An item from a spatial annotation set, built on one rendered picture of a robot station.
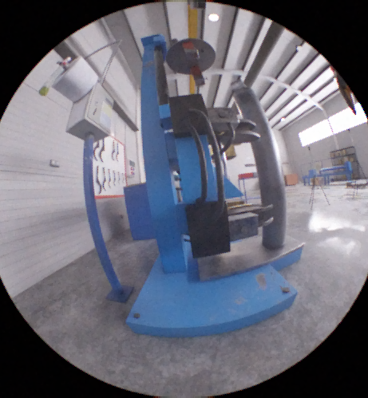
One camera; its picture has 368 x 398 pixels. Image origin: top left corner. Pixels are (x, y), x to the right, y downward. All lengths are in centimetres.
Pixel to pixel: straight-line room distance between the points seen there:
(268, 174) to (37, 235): 227
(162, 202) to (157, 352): 83
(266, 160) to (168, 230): 81
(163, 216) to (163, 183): 20
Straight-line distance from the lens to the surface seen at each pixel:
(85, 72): 102
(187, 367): 67
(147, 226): 207
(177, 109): 54
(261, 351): 69
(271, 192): 92
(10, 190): 174
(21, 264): 175
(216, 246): 47
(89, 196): 83
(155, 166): 78
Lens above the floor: 65
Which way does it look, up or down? 2 degrees down
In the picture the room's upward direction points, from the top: 9 degrees counter-clockwise
